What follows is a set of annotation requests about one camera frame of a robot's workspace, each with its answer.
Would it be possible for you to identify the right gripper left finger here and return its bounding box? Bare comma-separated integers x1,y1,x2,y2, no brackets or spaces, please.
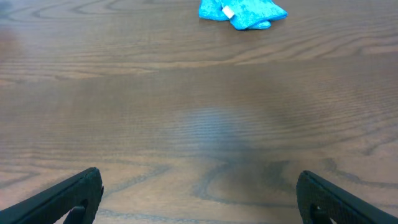
1,167,104,224

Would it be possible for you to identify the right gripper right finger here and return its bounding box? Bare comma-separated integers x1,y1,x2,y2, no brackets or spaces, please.
296,170,397,224

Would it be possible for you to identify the blue crumpled cloth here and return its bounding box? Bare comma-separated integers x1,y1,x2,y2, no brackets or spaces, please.
198,0,288,30

